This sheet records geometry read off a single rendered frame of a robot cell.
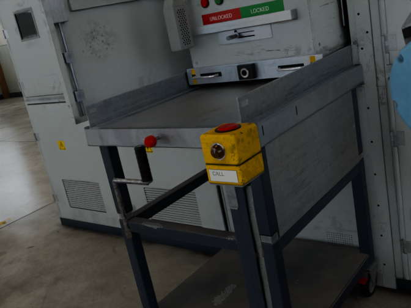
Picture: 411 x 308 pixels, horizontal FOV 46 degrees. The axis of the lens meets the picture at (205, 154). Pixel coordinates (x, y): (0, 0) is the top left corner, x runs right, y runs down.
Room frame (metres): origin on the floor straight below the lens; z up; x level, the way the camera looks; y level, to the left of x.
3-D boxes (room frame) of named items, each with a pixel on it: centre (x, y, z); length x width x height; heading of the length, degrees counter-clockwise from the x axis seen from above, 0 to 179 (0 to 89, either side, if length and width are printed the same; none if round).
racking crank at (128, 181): (1.33, 0.23, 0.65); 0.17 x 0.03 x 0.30; 50
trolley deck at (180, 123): (1.52, -0.11, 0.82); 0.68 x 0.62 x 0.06; 139
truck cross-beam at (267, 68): (1.64, -0.21, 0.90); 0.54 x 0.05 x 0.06; 49
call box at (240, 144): (0.87, -0.05, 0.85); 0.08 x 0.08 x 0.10; 49
